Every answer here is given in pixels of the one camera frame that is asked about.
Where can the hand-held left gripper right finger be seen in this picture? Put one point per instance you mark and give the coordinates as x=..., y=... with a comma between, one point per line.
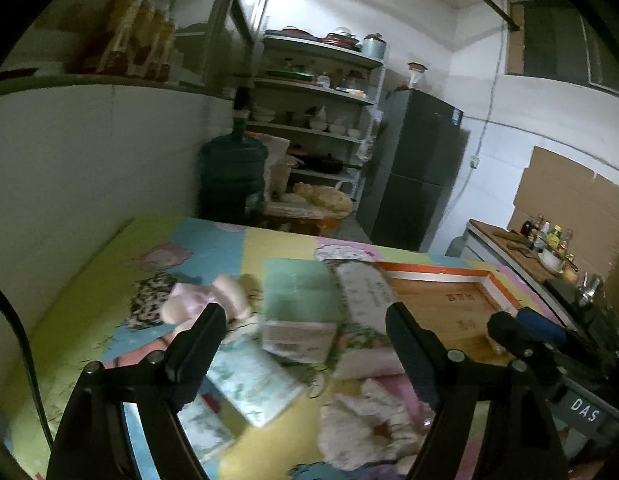
x=409, y=355

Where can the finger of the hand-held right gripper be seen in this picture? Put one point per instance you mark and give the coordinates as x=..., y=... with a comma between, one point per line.
x=509, y=332
x=542, y=322

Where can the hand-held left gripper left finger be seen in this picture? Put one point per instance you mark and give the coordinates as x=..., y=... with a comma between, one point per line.
x=209, y=345

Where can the green printed tissue pack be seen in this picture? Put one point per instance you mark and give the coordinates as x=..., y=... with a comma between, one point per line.
x=204, y=430
x=254, y=385

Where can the pink plush toy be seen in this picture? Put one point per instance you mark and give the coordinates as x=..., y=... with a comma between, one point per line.
x=189, y=302

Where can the metal kettle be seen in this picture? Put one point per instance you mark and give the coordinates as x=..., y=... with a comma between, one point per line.
x=588, y=287

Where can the wooden tray orange rim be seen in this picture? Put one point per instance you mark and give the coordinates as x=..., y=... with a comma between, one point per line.
x=439, y=305

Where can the white bowl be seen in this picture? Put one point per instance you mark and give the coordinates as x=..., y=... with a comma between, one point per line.
x=551, y=261

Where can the white printed packet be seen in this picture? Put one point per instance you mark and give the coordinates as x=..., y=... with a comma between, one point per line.
x=364, y=295

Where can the leopard print cloth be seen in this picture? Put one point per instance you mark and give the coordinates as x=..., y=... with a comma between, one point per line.
x=147, y=300

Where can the cream fluffy cloth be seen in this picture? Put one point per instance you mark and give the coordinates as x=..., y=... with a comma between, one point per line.
x=364, y=425

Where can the group of condiment bottles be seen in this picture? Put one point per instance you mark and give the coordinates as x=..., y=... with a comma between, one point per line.
x=549, y=237

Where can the kitchen counter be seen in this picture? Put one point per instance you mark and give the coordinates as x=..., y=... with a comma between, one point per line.
x=494, y=245

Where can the plain green tissue pack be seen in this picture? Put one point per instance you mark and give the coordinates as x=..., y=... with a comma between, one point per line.
x=299, y=292

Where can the cardboard sheet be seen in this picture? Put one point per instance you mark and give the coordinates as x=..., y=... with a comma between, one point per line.
x=574, y=200

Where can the orange basin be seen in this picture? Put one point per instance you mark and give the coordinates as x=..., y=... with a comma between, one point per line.
x=302, y=217

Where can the large water jug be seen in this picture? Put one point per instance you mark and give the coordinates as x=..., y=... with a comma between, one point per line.
x=232, y=170

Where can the dark grey fridge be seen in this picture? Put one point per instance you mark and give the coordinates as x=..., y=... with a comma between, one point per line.
x=414, y=170

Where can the black frying pan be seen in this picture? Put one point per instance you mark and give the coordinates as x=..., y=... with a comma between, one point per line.
x=322, y=162

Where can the water jug pump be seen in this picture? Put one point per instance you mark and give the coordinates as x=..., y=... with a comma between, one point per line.
x=242, y=102

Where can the glass jar wooden lid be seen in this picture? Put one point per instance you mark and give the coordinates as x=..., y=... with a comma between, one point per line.
x=417, y=75

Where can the white shelf rack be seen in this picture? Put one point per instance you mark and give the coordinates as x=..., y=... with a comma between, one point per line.
x=314, y=90

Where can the window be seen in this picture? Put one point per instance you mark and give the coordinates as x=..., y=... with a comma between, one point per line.
x=554, y=40

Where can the teal pot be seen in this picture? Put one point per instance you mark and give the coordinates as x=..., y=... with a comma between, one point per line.
x=374, y=46

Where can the row of oil bottles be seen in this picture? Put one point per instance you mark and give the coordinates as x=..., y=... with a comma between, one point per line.
x=134, y=35

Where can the red pans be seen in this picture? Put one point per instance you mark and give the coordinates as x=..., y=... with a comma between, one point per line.
x=341, y=39

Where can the wall socket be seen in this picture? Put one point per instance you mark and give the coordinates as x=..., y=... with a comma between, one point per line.
x=475, y=161

